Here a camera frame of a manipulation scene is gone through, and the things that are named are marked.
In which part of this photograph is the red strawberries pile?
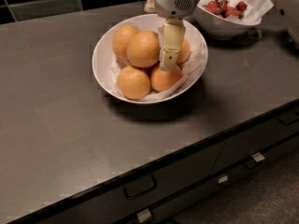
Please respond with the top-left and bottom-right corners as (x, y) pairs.
(204, 0), (248, 20)

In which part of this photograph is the white bowl with oranges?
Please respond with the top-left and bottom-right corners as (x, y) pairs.
(92, 13), (209, 105)

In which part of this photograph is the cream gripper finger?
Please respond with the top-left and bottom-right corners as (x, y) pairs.
(158, 19), (186, 71)
(144, 0), (156, 13)

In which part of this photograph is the lower dark drawer front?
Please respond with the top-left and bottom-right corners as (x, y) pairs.
(114, 133), (299, 224)

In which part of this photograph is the orange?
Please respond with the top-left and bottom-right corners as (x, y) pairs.
(177, 38), (191, 63)
(126, 31), (160, 68)
(117, 65), (151, 100)
(150, 64), (183, 92)
(112, 24), (140, 60)

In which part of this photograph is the black left drawer handle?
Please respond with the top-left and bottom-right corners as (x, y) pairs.
(123, 175), (157, 200)

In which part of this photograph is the left dark drawer front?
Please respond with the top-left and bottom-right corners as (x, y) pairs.
(18, 141), (224, 224)

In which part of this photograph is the white paper liner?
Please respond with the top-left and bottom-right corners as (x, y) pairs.
(104, 28), (207, 103)

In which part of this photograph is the right dark drawer front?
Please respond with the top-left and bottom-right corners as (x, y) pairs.
(211, 100), (299, 175)

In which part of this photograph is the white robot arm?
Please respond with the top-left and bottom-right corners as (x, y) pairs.
(145, 0), (299, 71)

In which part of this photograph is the dark drawer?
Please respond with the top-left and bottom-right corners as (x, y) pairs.
(211, 100), (299, 175)
(18, 141), (224, 224)
(114, 133), (299, 224)

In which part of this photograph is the white bowl with strawberries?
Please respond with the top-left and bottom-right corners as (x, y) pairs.
(192, 5), (260, 40)

